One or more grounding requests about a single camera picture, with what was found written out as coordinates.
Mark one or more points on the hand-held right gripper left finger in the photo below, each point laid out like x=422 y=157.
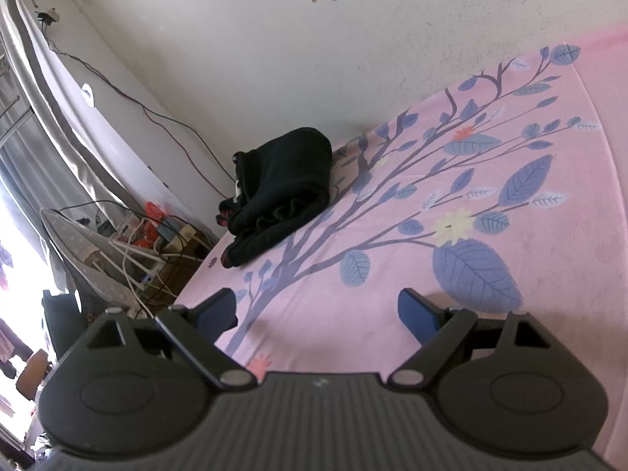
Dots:
x=216 y=310

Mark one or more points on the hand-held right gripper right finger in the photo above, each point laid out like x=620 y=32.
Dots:
x=417 y=315

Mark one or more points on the black red patterned sweater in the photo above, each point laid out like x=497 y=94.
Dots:
x=284 y=181

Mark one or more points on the dark wooden cabinet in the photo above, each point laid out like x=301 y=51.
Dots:
x=181 y=270

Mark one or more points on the beige power strip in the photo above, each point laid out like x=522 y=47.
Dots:
x=184 y=235

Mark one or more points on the grey power adapter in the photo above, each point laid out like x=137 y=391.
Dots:
x=168 y=228

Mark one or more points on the red plastic bag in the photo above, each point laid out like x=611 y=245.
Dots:
x=154 y=211

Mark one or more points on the pink floral bed sheet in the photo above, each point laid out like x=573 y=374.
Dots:
x=539 y=265

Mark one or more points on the black chair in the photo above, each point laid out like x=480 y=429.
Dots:
x=61 y=319

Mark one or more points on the grey patterned ironing board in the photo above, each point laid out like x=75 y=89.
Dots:
x=73 y=240

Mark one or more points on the brown wooden chair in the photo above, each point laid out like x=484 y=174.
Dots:
x=33 y=373

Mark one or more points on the grey curtain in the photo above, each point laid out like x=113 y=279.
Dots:
x=29 y=157

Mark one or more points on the white wall hook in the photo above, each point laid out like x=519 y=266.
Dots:
x=88 y=93

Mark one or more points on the beige wall socket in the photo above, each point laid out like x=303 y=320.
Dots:
x=47 y=14

